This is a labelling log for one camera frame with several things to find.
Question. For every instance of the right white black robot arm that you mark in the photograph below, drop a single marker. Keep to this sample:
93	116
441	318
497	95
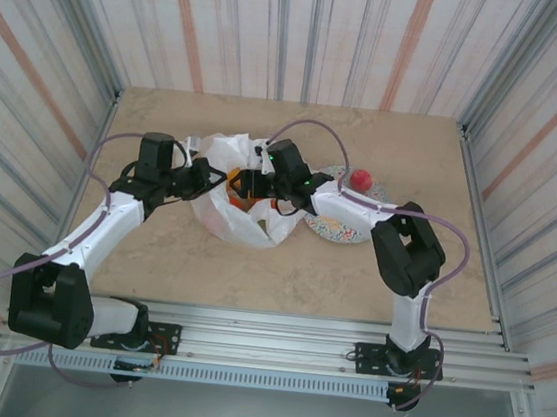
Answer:
404	253

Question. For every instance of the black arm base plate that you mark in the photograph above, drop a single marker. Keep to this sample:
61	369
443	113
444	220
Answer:
169	332
368	352

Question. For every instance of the white plastic bag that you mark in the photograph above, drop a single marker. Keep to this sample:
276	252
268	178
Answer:
236	224

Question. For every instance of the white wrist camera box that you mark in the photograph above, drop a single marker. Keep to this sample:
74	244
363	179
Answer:
193	151
262	159

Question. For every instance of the pink-red apple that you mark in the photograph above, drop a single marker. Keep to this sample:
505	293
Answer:
362	179

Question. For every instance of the patterned round plate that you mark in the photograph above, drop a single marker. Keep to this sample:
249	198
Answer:
336	227

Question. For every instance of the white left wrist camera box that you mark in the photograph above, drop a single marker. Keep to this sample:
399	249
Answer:
193	151

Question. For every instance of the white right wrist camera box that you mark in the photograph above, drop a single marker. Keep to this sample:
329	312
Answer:
262	159

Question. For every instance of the metal enclosure side rail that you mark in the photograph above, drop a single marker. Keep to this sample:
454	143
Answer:
472	165
101	143

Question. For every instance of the aluminium mounting rail frame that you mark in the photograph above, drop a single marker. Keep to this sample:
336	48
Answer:
264	337

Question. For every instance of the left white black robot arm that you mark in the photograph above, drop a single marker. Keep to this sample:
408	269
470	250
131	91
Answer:
100	228

